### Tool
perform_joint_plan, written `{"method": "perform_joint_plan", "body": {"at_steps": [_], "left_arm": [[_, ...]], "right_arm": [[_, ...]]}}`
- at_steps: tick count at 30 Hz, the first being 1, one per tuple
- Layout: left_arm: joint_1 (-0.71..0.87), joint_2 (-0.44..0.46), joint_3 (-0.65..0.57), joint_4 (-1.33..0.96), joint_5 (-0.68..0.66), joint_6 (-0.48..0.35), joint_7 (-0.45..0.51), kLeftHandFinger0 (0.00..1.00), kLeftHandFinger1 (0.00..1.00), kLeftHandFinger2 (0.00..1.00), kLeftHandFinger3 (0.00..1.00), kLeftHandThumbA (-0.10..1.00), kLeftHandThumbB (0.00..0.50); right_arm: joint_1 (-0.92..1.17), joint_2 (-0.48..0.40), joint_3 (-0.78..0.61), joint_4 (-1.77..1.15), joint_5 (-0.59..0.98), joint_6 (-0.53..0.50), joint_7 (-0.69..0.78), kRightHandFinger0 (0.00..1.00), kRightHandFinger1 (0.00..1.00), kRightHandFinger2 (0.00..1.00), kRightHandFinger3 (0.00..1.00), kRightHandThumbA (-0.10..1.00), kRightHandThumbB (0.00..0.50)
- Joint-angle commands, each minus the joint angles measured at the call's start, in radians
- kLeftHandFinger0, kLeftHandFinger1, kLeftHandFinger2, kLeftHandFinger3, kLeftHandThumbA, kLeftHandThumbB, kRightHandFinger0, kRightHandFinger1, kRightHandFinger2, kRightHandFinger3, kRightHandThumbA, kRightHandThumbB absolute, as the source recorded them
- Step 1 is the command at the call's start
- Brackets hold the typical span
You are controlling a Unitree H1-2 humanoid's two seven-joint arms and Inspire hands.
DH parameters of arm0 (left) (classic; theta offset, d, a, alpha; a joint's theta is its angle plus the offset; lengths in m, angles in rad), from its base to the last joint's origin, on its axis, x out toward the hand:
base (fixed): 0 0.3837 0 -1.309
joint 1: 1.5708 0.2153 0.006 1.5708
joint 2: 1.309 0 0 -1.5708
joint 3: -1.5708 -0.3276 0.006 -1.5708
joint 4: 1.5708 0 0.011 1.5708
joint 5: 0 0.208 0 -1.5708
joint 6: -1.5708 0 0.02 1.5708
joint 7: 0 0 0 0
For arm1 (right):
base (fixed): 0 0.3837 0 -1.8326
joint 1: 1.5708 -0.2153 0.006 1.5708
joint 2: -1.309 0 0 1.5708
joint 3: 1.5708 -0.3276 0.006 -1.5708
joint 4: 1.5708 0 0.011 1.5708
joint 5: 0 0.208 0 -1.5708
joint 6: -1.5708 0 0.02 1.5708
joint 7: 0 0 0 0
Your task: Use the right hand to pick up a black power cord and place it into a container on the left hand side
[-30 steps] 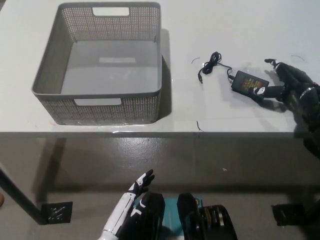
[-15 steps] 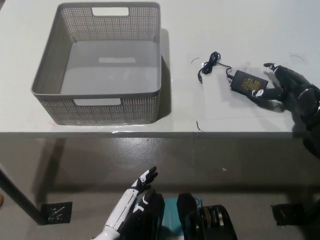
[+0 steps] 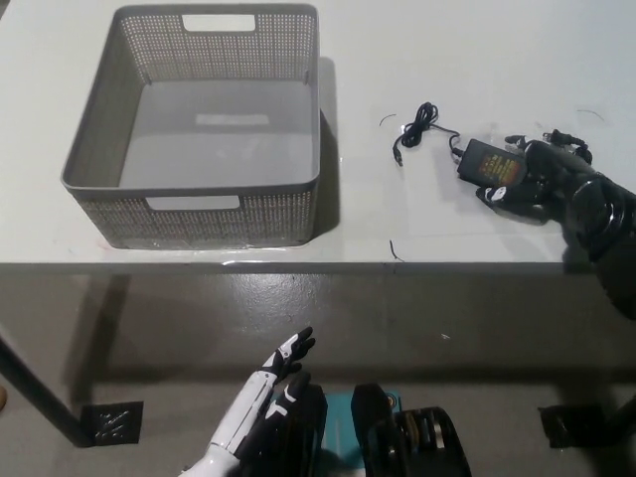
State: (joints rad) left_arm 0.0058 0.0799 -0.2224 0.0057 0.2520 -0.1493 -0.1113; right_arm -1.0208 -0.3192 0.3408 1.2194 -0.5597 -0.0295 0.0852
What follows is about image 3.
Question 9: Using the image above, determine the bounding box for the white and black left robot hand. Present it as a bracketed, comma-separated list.
[181, 326, 317, 477]

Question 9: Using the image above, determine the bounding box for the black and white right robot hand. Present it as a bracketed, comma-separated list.
[475, 132, 598, 221]

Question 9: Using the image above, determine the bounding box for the black power adapter with cord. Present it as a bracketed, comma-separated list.
[392, 101, 593, 188]

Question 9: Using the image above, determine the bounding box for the black and teal robot body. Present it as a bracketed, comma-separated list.
[267, 381, 472, 477]

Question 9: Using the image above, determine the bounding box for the black floor tape patch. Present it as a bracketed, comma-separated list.
[537, 403, 610, 449]
[79, 400, 145, 445]

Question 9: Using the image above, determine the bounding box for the grey perforated plastic basket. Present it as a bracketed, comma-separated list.
[60, 3, 322, 250]

